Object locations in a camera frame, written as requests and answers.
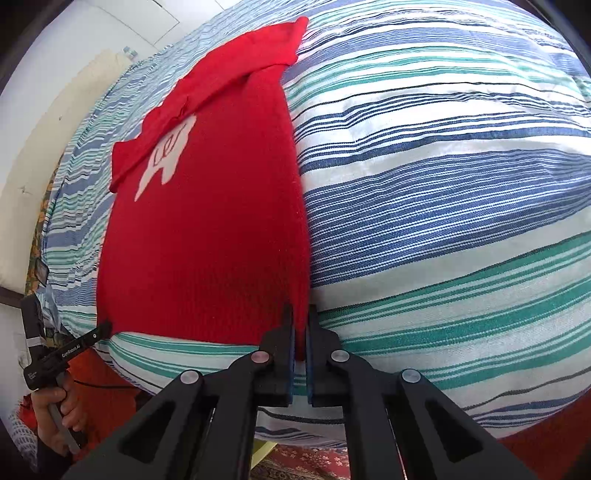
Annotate orange red trousers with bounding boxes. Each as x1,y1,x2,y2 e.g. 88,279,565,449
68,349,139,459

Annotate orange floral bed sheet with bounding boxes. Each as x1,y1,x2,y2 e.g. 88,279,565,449
25,156,63,295

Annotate striped blue green bedspread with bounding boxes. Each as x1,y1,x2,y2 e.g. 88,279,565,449
38,1,590,438

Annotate yellow green box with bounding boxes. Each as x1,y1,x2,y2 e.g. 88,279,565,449
250,439,276,469

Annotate red patterned floor rug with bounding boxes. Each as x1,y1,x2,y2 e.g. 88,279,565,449
249,444,351,479

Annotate cream padded headboard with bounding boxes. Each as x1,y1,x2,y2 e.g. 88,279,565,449
1,50,131,294

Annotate white built-in wardrobe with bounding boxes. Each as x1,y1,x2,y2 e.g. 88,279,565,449
89,0,238,49

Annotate person left hand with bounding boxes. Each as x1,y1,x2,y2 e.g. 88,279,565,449
31,371,87,456

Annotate red knit sweater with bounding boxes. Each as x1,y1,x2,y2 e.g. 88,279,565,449
96,17,311,345

